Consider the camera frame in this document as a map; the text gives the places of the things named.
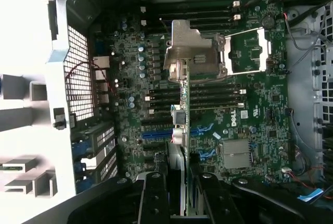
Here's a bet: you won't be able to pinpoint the short blue expansion slot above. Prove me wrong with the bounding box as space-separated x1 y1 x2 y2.
198 148 217 162

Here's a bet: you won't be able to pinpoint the silver chipset heatsink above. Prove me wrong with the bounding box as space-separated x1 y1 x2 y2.
222 139 252 169

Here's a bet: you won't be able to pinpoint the long blue expansion slot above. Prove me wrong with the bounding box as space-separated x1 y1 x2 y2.
142 126 214 142

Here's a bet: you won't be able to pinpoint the perforated metal slot covers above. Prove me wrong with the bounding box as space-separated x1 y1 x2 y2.
87 124 118 183

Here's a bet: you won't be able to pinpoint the green Dell motherboard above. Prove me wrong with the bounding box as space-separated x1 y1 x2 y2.
91 0 300 191

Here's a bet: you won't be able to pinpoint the black RAM slot white clips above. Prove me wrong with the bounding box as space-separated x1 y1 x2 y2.
140 13 242 27
144 88 247 103
140 0 241 14
148 102 245 117

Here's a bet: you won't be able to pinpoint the black plastic case latch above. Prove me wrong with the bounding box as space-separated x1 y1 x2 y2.
53 107 68 131

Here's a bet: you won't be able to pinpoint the silver rear port block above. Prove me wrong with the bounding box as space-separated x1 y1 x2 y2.
92 56 110 105

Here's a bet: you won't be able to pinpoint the black CPU socket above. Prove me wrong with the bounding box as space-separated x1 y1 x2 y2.
191 33 231 78

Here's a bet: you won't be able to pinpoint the grey metal PC case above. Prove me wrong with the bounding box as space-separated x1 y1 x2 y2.
40 0 333 224

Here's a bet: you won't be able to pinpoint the grey perforated disk bay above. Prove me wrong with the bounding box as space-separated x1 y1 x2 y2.
309 0 333 159

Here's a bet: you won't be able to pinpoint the thin metal locking lever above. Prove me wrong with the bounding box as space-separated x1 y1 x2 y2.
225 27 265 39

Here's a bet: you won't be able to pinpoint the round coin cell battery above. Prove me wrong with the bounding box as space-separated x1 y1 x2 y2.
261 15 274 29

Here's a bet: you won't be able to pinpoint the flat blue ribbon wire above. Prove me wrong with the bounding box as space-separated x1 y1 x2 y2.
297 188 325 201

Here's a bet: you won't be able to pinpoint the red and black wire bundle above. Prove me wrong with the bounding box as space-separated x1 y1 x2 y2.
282 165 325 191

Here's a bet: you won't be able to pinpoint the red and black fan wire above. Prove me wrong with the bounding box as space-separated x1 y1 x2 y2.
64 61 116 93

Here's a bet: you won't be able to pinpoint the silver socket cover frame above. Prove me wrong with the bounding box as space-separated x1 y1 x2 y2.
225 28 273 75

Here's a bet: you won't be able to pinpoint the thin grey wire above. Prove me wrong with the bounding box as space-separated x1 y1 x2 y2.
283 10 327 52

